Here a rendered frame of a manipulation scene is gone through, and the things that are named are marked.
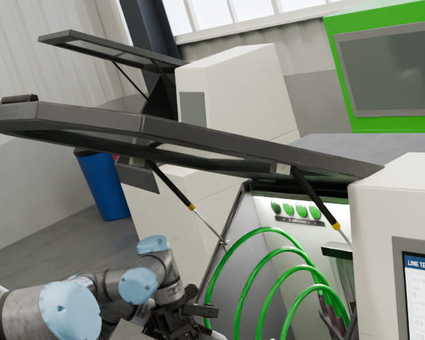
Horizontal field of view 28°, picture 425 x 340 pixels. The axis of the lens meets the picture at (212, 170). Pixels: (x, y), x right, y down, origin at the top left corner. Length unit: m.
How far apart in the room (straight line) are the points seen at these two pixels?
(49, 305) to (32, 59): 7.88
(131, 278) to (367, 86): 3.51
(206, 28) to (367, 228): 6.43
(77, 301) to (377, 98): 3.82
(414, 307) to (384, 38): 3.19
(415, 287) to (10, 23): 7.65
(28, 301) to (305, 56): 6.07
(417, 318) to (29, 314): 0.85
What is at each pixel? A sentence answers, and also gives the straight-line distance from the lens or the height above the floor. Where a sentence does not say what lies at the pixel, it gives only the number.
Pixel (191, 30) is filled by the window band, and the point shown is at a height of 1.56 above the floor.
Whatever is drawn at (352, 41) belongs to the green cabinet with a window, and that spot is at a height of 1.45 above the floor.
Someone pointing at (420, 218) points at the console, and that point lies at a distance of 1.85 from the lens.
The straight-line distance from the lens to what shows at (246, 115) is 5.24.
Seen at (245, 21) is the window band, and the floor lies 1.54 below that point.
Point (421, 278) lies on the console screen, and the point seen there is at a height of 1.36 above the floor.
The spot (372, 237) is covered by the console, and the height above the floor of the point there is 1.44.
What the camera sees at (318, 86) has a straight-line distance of 7.40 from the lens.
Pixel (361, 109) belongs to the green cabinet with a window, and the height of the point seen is 1.02.
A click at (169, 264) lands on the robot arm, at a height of 1.51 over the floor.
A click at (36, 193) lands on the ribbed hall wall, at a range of 9.19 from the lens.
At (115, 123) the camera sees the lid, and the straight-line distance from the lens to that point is 1.66.
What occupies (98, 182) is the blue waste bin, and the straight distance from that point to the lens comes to 8.44.
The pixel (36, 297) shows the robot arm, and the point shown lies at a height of 1.67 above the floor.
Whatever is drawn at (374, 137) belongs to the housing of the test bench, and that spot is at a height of 1.50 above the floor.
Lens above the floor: 2.12
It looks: 13 degrees down
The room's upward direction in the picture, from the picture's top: 17 degrees counter-clockwise
